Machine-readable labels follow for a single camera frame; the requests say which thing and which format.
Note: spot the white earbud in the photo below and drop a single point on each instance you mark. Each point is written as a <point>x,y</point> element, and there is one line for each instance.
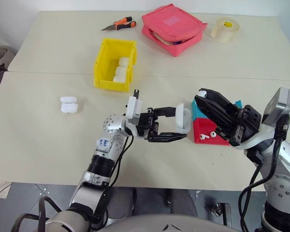
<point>212,134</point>
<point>204,137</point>
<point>202,93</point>

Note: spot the metal bracket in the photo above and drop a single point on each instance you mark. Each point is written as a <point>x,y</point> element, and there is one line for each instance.
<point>222,213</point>

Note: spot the beige tape roll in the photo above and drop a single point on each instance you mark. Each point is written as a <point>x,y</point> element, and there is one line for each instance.
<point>224,31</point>

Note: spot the silver robot torso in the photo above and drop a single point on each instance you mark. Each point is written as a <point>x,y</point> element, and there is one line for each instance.
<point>140,226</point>

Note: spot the closed white earbud case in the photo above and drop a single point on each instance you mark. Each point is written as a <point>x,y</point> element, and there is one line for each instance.
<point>121,71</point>
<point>124,61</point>
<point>119,79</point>

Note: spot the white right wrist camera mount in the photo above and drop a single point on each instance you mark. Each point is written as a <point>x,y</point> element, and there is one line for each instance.
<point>256,139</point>

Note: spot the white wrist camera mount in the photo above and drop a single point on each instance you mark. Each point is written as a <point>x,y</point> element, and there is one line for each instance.
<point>256,139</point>
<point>133,108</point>

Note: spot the red and teal tray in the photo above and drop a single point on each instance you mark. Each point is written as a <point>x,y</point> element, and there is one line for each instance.
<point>204,125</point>

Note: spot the orange and black pliers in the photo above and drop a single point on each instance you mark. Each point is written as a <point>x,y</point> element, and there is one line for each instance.
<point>122,23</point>

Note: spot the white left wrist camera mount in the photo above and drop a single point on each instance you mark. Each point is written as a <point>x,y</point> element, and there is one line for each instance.
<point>133,108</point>

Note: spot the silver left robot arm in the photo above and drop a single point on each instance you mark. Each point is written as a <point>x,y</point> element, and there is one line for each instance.
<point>104,145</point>

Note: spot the yellow plastic bin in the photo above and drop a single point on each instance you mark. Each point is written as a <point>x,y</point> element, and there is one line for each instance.
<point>104,65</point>

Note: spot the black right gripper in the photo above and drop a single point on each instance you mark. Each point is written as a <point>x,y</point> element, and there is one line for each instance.
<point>249,120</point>

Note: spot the white earbud case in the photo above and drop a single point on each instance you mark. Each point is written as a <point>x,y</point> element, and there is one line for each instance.
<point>121,71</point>
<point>119,79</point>
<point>124,61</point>
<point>182,118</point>
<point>68,106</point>

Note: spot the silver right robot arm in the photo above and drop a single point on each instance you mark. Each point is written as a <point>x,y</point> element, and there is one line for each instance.
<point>282,154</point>

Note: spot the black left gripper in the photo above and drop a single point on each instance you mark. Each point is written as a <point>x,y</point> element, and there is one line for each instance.
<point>145,123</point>

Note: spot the pink fabric pouch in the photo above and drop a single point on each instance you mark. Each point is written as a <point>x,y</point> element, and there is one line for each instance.
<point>174,26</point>

